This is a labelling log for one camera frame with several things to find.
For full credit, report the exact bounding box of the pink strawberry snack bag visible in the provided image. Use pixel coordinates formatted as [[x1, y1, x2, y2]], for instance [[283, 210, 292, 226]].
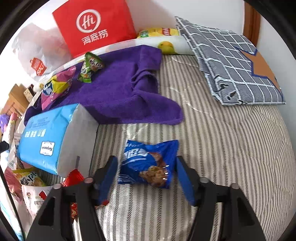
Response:
[[4, 167, 23, 203]]

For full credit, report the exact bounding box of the red snack packet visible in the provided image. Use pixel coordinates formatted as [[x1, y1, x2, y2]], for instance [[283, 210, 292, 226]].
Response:
[[62, 169, 110, 220]]

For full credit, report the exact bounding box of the rolled fruit-print mat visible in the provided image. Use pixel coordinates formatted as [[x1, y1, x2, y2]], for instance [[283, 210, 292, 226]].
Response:
[[33, 35, 195, 93]]

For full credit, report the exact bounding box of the white Miniso plastic bag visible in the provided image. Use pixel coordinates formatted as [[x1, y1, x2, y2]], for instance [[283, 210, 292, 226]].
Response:
[[12, 24, 72, 81]]

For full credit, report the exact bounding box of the yellow Lay's chip bag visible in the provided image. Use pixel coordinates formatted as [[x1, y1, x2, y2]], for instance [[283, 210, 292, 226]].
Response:
[[137, 28, 179, 39]]

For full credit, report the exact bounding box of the red Haidilao paper bag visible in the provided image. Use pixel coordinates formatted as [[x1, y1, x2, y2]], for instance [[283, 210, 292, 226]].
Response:
[[53, 0, 137, 57]]

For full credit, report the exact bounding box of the purple towel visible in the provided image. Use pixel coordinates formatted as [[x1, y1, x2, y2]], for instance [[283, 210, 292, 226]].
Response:
[[23, 45, 185, 126]]

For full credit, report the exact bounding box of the wooden headboard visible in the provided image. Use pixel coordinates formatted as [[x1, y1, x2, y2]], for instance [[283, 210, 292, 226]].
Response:
[[1, 84, 29, 117]]

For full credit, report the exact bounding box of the brown wooden door frame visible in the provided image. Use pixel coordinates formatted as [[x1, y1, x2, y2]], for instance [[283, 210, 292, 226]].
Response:
[[243, 2, 261, 46]]

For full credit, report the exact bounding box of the pink yellow potato-stick bag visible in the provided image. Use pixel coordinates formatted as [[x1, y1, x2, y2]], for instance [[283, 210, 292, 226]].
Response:
[[41, 66, 76, 110]]

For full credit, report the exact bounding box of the colourful pillow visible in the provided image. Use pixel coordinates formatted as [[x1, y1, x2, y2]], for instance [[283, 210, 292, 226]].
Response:
[[1, 113, 19, 145]]

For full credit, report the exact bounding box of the grey checked folded cloth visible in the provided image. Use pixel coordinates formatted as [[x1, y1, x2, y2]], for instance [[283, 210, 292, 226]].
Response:
[[175, 16, 285, 105]]

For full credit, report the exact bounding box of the striped mattress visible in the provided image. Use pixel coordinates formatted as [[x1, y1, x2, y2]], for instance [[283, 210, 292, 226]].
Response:
[[90, 55, 295, 240]]

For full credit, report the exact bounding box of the blue cookie packet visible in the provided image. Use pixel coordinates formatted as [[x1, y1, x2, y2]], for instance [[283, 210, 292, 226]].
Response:
[[117, 140, 179, 189]]

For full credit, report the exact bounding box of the green snack packet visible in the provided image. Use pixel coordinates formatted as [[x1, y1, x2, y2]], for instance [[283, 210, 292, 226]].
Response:
[[78, 52, 105, 83]]

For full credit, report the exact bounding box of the pale pink pastry packet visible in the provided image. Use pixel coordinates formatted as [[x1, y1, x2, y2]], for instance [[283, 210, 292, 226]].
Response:
[[22, 185, 53, 219]]

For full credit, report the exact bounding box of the blue tissue pack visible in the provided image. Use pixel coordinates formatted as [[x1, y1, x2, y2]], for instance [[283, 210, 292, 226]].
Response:
[[17, 103, 99, 177]]

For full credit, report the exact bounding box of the yellow triangular snack packet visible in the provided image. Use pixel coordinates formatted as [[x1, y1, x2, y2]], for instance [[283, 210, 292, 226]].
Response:
[[13, 167, 46, 187]]

